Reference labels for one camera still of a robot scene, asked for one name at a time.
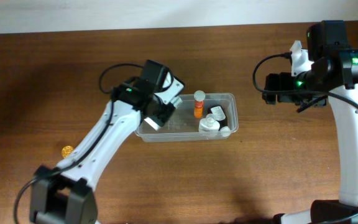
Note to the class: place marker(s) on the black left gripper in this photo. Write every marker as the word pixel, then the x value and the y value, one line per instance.
pixel 165 113

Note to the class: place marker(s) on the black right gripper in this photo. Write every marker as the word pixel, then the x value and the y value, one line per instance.
pixel 272 88

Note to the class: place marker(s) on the white Panadol box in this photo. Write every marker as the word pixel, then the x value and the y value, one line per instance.
pixel 176 102

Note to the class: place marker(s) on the orange tube white cap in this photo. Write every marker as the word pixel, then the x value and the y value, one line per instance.
pixel 199 97

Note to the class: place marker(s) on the white pump bottle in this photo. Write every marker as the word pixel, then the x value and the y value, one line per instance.
pixel 209 126

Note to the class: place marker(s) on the dark bottle white cap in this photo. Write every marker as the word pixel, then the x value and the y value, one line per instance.
pixel 221 117

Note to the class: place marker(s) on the small orange box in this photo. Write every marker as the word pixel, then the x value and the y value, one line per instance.
pixel 66 151

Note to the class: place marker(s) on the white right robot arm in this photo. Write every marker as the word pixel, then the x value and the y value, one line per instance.
pixel 325 73

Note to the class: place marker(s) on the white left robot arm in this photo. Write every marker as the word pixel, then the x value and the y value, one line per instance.
pixel 65 194

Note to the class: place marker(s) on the clear plastic container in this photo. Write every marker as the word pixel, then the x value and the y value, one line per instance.
pixel 183 126

